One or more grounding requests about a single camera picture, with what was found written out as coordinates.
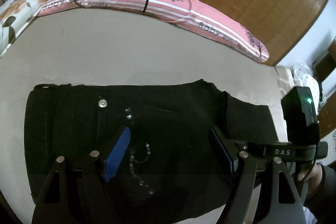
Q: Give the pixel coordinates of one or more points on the black tracker box green light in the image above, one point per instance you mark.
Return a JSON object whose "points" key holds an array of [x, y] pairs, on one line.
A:
{"points": [[301, 119]]}

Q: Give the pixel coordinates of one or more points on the pink striped tree pillow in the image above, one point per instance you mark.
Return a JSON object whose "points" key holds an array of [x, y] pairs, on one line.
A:
{"points": [[191, 15]]}

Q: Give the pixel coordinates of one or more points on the dark wall cabinet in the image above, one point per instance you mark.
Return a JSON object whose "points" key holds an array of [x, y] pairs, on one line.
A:
{"points": [[323, 67]]}

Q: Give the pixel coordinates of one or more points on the black pants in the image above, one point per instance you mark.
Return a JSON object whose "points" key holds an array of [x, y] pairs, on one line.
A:
{"points": [[174, 167]]}

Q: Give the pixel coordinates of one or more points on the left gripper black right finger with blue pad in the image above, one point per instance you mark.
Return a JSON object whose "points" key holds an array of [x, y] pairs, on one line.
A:
{"points": [[280, 200]]}

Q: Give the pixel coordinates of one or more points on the right hand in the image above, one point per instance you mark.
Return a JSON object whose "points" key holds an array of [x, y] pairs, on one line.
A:
{"points": [[312, 177]]}

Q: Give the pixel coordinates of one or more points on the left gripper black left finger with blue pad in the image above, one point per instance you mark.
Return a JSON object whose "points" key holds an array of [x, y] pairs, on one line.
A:
{"points": [[77, 194]]}

